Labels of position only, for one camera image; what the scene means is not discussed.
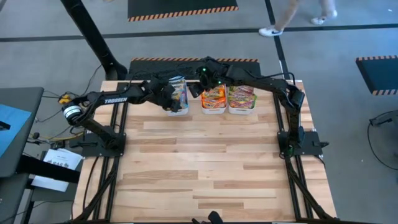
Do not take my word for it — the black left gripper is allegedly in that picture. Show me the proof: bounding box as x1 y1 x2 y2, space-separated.
149 77 183 113

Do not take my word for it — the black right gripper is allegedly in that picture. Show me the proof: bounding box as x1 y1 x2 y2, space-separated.
188 60 225 99

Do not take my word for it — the white plastic bin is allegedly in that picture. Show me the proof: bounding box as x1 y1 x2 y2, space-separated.
200 85 228 115
164 79 190 117
228 85 259 115

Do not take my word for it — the black mat hazard-striped edge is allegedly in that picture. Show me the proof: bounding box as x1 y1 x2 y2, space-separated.
127 0 239 22
126 57 261 82
355 55 398 96

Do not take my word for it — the walking person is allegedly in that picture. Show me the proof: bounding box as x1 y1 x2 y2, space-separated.
258 0 339 38

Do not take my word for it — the white printed paper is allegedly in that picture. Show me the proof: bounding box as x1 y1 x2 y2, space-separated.
30 148 84 192

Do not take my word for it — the black crossbar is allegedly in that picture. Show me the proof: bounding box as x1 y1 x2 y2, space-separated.
15 154 81 184

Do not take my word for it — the grey side table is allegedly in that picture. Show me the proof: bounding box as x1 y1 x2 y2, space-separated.
0 86 44 178

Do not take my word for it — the blue sheet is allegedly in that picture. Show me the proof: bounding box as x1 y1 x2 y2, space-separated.
0 104 32 156

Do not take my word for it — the grey shelf board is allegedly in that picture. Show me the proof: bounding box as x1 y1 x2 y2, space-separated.
0 172 30 224

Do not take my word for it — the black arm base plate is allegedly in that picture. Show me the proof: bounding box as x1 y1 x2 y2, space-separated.
277 130 330 156
68 132 127 158

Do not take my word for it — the black camera stand pole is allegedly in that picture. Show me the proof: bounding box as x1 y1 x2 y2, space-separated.
60 0 129 81

